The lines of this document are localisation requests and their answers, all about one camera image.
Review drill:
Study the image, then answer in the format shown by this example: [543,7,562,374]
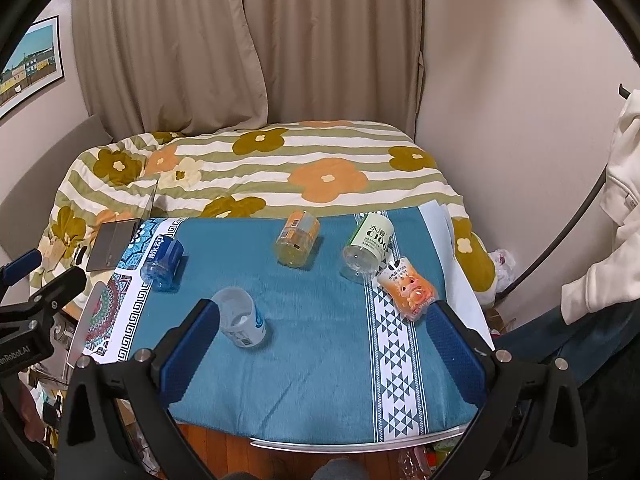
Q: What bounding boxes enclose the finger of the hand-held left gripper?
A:
[25,265,87,320]
[0,247,44,288]

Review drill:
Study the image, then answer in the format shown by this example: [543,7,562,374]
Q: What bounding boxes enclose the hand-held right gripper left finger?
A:
[54,299,222,480]

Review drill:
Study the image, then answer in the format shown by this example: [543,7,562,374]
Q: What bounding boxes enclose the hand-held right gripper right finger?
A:
[430,301,586,480]

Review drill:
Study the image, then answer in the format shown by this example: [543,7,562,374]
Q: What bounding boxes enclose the clear cup with white label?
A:
[210,287,268,349]

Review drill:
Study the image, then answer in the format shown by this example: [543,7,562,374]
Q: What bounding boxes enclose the orange cartoon print cup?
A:
[376,256,435,322]

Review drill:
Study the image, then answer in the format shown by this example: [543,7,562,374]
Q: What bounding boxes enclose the clear cup with blue label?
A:
[139,236,187,292]

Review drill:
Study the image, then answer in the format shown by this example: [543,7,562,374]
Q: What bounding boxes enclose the clear cup with green label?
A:
[341,211,396,281]

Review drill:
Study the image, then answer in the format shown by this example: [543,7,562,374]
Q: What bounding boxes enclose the clear cup with orange label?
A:
[274,210,321,267]

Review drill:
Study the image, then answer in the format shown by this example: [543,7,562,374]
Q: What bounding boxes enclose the silver laptop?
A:
[86,179,160,275]

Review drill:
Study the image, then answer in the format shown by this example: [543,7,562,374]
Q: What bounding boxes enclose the blue jeans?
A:
[495,305,640,388]

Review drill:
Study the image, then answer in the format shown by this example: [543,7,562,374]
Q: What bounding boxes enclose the white plastic bag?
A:
[487,249,525,302]

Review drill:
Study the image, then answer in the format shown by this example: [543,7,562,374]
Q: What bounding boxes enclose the clear plastic bottle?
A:
[397,447,437,480]

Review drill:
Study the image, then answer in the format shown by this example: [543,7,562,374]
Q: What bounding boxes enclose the teal patterned towel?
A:
[80,207,496,446]

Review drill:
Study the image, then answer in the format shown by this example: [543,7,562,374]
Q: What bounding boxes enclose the light blue cloth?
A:
[417,200,497,351]

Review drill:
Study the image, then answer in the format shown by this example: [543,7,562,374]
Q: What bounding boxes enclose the black curved tube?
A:
[492,84,633,306]

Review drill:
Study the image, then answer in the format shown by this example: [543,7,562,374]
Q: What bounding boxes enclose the person's grey socked foot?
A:
[310,457,372,480]

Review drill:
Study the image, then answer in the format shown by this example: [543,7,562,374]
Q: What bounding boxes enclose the white hooded sweatshirt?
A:
[560,87,640,327]

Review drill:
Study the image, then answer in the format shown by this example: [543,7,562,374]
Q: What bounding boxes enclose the floral striped blanket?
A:
[30,120,498,311]

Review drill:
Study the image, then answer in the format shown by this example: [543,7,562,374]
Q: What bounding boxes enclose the beige curtain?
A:
[235,0,426,137]
[72,0,271,142]

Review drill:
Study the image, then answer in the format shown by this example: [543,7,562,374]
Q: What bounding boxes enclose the wall poster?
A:
[0,15,67,121]

